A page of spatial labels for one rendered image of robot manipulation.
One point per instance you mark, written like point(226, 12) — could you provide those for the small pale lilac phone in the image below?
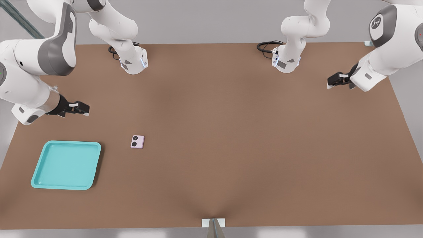
point(138, 141)

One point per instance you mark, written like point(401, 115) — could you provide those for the pale blue-green tray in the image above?
point(66, 165)

